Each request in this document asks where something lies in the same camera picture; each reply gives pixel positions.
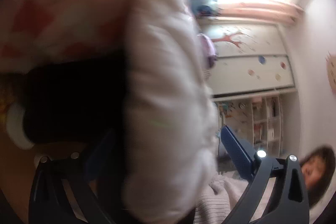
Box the cream quilted jacket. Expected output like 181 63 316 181
123 0 217 223

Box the person's head dark hair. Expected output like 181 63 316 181
300 145 335 209

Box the tree decorated wardrobe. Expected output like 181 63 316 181
201 23 295 98

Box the red checkered plastic bed cover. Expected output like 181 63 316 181
1 0 130 73

